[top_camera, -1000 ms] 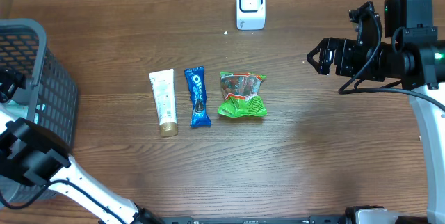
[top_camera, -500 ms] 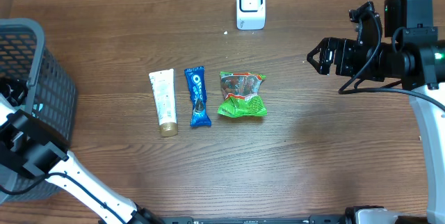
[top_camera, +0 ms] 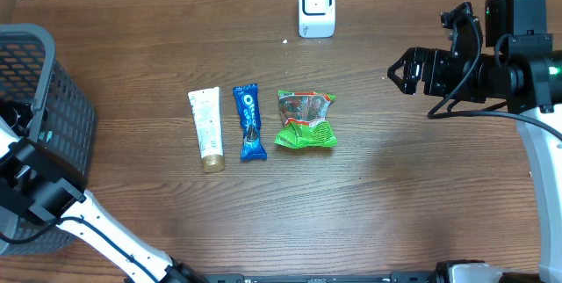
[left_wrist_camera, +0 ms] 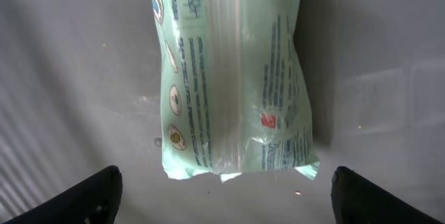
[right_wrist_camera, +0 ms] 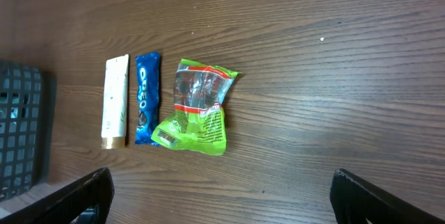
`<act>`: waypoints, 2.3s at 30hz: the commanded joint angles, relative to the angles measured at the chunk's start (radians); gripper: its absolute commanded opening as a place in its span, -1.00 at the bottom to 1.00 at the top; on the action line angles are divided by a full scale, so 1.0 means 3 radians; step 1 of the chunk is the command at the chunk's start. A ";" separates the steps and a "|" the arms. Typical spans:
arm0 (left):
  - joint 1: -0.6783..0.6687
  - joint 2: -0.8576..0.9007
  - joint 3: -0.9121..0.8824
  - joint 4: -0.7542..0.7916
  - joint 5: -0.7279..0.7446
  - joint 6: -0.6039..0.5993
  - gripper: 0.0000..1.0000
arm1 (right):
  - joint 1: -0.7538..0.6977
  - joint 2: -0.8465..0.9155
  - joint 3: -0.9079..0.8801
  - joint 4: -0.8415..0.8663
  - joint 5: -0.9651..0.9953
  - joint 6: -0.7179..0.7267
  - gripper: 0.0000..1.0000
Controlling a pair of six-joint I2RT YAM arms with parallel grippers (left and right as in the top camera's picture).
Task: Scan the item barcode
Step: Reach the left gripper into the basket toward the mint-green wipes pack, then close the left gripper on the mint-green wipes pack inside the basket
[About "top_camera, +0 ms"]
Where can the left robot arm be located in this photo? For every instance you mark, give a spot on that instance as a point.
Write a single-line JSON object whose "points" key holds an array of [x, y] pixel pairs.
{"points": [[42, 188]]}

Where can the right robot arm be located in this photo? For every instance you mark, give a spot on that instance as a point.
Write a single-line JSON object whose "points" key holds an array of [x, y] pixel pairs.
{"points": [[503, 66]]}

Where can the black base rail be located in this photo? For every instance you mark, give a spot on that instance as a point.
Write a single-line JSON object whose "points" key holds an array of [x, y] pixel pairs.
{"points": [[394, 277]]}

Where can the white cream tube gold cap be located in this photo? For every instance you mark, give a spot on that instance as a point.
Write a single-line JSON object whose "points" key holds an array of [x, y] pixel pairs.
{"points": [[205, 107]]}

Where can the blue Oreo cookie pack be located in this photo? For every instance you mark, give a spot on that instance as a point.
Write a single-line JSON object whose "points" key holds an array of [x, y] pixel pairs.
{"points": [[246, 98]]}

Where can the white barcode scanner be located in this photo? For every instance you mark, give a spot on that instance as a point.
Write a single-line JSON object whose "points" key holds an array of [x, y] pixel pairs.
{"points": [[316, 19]]}

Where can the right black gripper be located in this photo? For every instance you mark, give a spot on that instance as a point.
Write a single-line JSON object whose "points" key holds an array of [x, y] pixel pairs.
{"points": [[435, 60]]}

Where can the grey plastic mesh basket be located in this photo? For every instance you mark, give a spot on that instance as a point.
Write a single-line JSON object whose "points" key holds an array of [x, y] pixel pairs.
{"points": [[63, 120]]}

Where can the green snack bag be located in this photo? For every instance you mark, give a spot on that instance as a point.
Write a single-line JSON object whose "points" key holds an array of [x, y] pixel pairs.
{"points": [[304, 117]]}

